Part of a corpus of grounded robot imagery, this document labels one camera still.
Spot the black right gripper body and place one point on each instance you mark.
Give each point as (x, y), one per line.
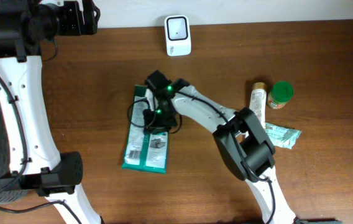
(163, 116)

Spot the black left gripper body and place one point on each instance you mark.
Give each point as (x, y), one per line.
(70, 23)

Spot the green 3M gloves package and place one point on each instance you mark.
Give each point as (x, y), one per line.
(144, 152)

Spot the white tube gold cap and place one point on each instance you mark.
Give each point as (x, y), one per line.
(258, 101)

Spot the light green wipes packet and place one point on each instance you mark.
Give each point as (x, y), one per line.
(282, 137)

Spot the green lid jar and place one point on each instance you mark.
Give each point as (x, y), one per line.
(280, 94)

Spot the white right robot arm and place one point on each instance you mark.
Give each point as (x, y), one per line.
(243, 144)

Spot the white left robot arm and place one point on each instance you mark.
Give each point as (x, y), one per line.
(35, 163)

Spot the white barcode scanner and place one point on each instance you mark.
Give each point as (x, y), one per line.
(177, 35)

